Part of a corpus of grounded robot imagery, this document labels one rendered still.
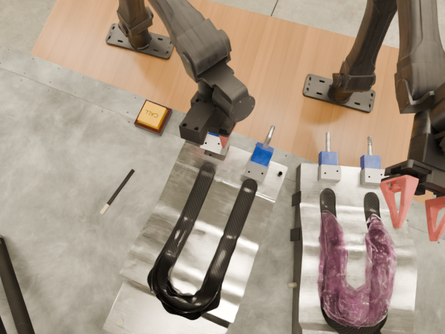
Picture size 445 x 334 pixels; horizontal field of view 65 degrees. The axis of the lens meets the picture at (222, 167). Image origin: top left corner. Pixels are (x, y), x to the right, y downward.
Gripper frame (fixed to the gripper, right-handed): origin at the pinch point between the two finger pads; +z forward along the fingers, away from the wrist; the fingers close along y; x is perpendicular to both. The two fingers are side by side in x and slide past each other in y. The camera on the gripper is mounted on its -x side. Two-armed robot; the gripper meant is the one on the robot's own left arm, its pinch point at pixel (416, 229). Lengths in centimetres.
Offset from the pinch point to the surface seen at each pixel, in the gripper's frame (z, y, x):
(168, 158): -9, -41, 45
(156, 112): -19, -48, 42
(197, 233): 8.4, -28.7, 33.8
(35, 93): -16, -83, 52
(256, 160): -11.4, -21.3, 28.2
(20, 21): -81, -152, 144
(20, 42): -69, -146, 143
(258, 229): 3.2, -15.3, 32.2
